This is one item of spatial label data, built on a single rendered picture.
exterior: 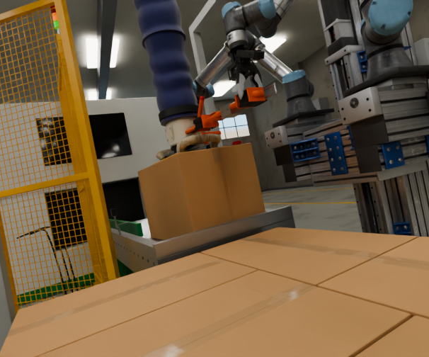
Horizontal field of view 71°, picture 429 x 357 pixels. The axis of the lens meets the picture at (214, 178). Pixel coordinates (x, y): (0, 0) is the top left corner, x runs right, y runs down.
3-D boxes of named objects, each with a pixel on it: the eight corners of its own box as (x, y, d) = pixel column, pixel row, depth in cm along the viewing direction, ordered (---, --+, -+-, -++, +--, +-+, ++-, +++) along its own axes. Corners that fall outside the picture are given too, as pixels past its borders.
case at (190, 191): (151, 237, 177) (136, 171, 178) (208, 221, 198) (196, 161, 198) (197, 246, 126) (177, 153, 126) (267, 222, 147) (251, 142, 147)
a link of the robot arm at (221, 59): (250, 34, 158) (190, 99, 180) (258, 40, 167) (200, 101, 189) (237, 18, 161) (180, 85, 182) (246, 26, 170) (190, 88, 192)
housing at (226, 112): (221, 118, 124) (219, 108, 124) (234, 117, 128) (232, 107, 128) (230, 113, 118) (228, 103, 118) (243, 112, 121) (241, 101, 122)
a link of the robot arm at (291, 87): (282, 99, 151) (277, 73, 152) (290, 103, 163) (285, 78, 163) (306, 91, 145) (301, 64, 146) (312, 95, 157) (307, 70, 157)
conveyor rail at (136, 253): (97, 243, 321) (93, 225, 322) (102, 241, 324) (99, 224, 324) (161, 295, 117) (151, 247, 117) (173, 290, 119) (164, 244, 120)
